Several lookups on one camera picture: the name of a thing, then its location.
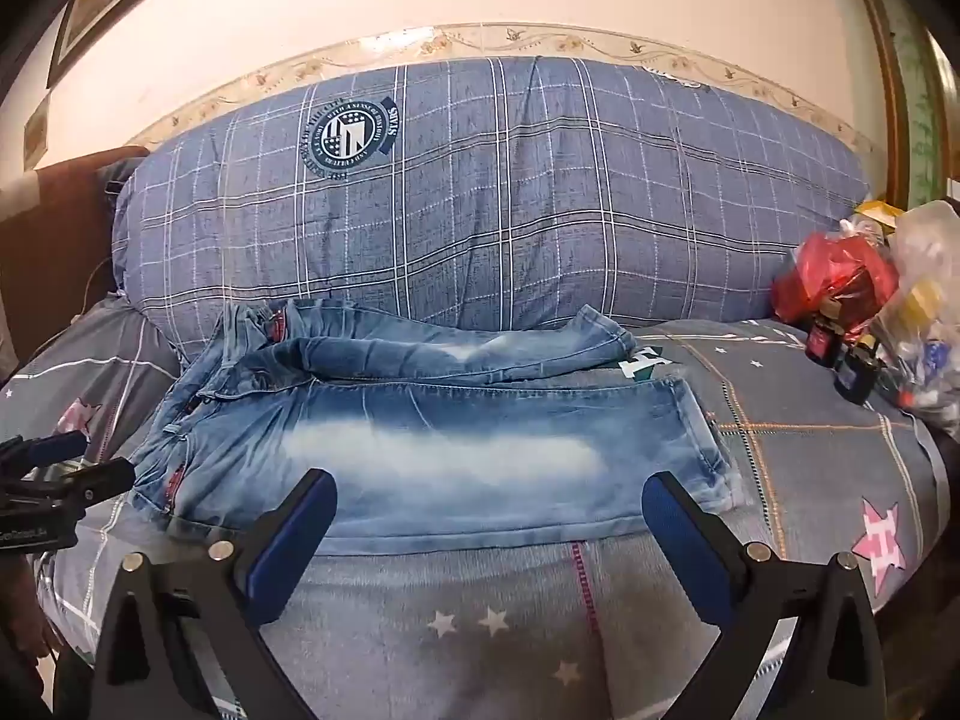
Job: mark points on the clear plastic bag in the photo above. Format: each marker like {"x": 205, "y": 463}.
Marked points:
{"x": 922, "y": 292}

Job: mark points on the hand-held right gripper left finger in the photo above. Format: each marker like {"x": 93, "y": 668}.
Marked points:
{"x": 294, "y": 540}

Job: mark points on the grey star print bed sheet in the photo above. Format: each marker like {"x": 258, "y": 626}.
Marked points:
{"x": 465, "y": 615}

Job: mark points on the yellow packet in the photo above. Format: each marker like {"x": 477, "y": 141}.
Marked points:
{"x": 879, "y": 211}

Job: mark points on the dark framed wall picture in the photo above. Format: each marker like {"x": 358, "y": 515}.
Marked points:
{"x": 82, "y": 22}

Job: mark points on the blue plaid pillow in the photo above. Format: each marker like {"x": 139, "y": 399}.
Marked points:
{"x": 525, "y": 202}

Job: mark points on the red plastic bag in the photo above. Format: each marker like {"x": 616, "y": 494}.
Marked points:
{"x": 832, "y": 277}

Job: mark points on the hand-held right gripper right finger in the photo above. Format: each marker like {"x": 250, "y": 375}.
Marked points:
{"x": 690, "y": 549}

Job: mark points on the brown headboard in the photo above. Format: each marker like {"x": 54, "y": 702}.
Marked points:
{"x": 52, "y": 240}

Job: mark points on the light blue denim pants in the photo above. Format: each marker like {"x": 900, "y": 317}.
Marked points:
{"x": 450, "y": 450}

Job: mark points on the wooden frame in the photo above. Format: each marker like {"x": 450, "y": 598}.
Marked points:
{"x": 904, "y": 52}

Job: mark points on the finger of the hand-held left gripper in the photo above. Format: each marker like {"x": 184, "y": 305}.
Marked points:
{"x": 90, "y": 481}
{"x": 58, "y": 446}

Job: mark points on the small dark bottle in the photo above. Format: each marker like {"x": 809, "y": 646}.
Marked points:
{"x": 856, "y": 373}
{"x": 823, "y": 339}

